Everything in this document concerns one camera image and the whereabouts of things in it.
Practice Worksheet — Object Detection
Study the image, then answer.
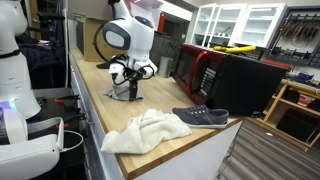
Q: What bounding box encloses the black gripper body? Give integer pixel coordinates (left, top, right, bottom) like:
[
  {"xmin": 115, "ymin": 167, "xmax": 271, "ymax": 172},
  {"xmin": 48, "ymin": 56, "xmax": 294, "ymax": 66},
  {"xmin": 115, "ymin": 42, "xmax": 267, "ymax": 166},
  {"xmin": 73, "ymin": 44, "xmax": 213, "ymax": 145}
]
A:
[{"xmin": 123, "ymin": 68, "xmax": 142, "ymax": 88}]

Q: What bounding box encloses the grey towel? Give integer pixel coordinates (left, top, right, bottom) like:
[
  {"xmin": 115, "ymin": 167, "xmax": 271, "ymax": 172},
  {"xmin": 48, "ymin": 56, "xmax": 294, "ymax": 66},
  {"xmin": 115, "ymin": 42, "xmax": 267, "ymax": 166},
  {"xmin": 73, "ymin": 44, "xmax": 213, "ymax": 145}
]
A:
[{"xmin": 105, "ymin": 82, "xmax": 131, "ymax": 101}]

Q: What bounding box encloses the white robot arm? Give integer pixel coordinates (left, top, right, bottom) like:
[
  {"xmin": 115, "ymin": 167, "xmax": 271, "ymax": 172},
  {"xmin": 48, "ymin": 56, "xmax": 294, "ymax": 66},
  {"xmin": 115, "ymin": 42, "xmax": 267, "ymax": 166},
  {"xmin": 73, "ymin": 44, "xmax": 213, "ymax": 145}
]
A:
[{"xmin": 103, "ymin": 0, "xmax": 158, "ymax": 101}]

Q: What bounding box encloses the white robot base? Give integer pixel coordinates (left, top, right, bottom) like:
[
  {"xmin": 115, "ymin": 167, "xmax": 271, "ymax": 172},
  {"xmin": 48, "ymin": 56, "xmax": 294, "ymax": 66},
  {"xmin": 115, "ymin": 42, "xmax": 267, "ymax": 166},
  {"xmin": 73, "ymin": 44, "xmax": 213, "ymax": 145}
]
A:
[{"xmin": 0, "ymin": 0, "xmax": 64, "ymax": 180}]

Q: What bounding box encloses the white fluffy towel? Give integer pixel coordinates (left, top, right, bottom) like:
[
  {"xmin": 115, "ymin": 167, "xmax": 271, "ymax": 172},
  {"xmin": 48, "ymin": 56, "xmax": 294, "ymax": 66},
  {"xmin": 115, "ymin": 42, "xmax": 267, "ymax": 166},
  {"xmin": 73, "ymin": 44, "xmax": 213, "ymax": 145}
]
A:
[{"xmin": 100, "ymin": 109, "xmax": 192, "ymax": 154}]

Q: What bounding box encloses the grey metal cylinder cup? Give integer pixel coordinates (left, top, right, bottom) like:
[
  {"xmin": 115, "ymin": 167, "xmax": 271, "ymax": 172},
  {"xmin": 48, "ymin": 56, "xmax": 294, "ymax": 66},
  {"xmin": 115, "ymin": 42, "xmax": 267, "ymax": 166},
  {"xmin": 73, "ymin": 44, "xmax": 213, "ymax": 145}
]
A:
[{"xmin": 158, "ymin": 56, "xmax": 173, "ymax": 78}]

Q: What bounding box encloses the dark grey felt bin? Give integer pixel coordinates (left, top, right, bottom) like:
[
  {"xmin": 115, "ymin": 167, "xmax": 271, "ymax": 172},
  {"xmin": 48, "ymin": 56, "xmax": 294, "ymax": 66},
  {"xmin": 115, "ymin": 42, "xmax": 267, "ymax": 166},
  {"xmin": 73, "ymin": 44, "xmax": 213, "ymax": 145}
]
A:
[{"xmin": 150, "ymin": 32, "xmax": 181, "ymax": 66}]

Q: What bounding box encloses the large cardboard box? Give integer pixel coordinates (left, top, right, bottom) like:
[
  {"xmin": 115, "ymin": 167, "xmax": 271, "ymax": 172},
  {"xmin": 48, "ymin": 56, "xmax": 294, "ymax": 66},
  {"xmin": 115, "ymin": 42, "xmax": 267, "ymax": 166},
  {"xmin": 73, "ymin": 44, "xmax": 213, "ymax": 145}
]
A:
[{"xmin": 76, "ymin": 16, "xmax": 117, "ymax": 62}]

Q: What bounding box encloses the grey canvas sneaker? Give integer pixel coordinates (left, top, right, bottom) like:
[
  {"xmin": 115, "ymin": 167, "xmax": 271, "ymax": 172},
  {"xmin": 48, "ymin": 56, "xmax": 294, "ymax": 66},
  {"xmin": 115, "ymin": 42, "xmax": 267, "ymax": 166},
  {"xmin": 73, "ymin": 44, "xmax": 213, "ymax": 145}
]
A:
[{"xmin": 172, "ymin": 105, "xmax": 229, "ymax": 128}]

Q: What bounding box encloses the white glass-door cabinet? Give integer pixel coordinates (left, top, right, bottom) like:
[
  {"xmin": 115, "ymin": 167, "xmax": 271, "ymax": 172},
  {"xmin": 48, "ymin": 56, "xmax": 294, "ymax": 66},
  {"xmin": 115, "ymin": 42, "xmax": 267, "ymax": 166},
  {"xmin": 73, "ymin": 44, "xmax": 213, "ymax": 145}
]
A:
[{"xmin": 190, "ymin": 3, "xmax": 287, "ymax": 48}]

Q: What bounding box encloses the red and black microwave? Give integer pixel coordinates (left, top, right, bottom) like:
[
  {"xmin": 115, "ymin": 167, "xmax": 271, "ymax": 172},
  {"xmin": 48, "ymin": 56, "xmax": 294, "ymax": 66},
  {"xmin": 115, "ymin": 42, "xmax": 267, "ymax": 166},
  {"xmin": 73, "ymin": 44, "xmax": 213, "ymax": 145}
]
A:
[{"xmin": 173, "ymin": 44, "xmax": 287, "ymax": 116}]

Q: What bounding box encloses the wooden shelf unit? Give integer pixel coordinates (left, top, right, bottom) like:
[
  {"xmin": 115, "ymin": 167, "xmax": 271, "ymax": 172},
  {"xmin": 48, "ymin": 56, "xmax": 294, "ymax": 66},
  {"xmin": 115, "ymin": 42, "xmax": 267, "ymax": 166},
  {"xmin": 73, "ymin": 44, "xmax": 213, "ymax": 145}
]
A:
[{"xmin": 253, "ymin": 80, "xmax": 320, "ymax": 151}]

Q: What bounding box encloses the black pegboard tool rack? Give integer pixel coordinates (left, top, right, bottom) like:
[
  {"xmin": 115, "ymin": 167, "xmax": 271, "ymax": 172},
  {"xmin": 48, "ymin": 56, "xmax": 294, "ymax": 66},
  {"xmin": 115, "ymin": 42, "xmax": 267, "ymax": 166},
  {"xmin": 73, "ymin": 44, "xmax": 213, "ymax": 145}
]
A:
[{"xmin": 268, "ymin": 5, "xmax": 320, "ymax": 68}]

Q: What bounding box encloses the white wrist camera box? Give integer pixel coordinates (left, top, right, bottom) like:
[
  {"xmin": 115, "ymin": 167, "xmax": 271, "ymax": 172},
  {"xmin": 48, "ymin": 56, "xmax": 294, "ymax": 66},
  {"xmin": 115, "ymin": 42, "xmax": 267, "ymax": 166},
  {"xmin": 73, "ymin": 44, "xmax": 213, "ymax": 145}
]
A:
[{"xmin": 109, "ymin": 63, "xmax": 124, "ymax": 80}]

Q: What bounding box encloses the orange handled clamp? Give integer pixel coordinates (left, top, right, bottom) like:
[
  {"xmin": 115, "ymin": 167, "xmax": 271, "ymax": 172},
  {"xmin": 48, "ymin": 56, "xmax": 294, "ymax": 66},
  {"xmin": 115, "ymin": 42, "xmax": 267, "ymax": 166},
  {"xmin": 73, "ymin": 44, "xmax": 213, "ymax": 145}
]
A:
[{"xmin": 54, "ymin": 95, "xmax": 80, "ymax": 103}]

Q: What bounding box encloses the white cable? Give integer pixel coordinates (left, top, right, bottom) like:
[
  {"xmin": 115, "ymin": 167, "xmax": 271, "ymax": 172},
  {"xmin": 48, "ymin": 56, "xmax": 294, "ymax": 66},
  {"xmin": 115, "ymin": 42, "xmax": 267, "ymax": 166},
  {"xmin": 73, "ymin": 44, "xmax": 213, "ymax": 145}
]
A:
[{"xmin": 59, "ymin": 129, "xmax": 85, "ymax": 154}]

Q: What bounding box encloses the yellow handled tool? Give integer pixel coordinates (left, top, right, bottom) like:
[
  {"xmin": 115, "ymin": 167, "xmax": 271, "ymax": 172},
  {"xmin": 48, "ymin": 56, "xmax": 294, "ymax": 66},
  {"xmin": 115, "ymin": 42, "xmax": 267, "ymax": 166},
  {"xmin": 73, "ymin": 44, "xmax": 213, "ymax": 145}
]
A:
[{"xmin": 213, "ymin": 46, "xmax": 256, "ymax": 53}]

